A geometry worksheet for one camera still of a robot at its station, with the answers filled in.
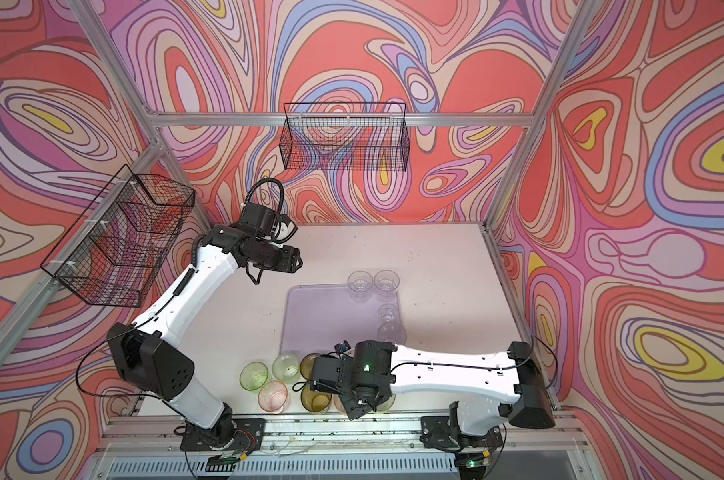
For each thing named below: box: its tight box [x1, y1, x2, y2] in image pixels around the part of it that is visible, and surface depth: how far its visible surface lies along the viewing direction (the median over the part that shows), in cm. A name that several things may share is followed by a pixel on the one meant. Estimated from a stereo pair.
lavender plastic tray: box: [280, 284, 398, 357], surface depth 97 cm
